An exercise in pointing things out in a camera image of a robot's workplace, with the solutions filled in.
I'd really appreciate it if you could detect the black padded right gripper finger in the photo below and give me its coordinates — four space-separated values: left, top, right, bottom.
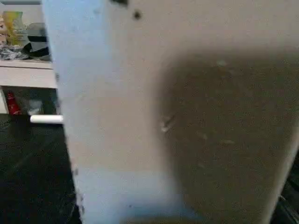
276 194 299 224

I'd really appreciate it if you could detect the white cabinet with glass doors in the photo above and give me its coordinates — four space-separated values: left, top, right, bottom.
0 0 60 116

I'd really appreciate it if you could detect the white plastic table leg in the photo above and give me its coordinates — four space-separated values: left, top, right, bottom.
30 114 64 125
41 0 299 224

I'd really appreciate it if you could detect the yellow green packet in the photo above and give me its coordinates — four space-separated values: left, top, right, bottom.
1 11 29 46

